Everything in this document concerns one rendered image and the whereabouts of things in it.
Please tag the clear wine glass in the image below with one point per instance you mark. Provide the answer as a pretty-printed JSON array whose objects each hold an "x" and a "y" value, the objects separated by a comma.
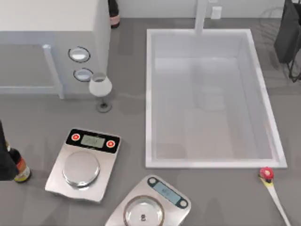
[{"x": 100, "y": 86}]

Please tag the white sink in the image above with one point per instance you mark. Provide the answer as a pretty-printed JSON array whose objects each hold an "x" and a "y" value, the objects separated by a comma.
[{"x": 211, "y": 94}]

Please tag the small microwave knob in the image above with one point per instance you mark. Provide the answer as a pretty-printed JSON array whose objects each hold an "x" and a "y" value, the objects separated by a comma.
[{"x": 82, "y": 74}]

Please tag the steel scale with black panel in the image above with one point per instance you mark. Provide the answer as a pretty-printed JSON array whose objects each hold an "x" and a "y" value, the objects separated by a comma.
[{"x": 80, "y": 164}]

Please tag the steel scale with blue display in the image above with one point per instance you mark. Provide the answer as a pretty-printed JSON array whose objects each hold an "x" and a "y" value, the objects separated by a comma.
[{"x": 150, "y": 204}]

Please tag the large microwave knob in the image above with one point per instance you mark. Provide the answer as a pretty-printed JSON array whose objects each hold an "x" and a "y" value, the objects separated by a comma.
[{"x": 79, "y": 54}]

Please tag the dark bottle with pink label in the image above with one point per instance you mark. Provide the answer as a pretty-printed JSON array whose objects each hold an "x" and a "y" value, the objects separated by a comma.
[{"x": 114, "y": 14}]

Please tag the tall white tap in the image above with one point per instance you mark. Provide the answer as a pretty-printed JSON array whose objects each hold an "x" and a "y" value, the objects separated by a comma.
[{"x": 200, "y": 16}]

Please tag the white spoon with red flower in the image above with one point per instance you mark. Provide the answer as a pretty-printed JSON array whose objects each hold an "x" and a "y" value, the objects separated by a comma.
[{"x": 266, "y": 173}]

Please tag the dark bottle with orange label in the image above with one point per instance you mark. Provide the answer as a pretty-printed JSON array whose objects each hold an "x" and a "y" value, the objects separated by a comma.
[{"x": 22, "y": 168}]

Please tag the pale microwave oven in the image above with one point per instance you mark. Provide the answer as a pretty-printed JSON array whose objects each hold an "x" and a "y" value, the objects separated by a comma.
[{"x": 47, "y": 18}]

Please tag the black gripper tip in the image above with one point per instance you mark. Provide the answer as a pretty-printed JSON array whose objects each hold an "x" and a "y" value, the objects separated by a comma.
[{"x": 5, "y": 155}]

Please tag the white wall socket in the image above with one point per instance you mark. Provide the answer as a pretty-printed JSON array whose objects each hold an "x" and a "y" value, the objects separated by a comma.
[{"x": 216, "y": 12}]

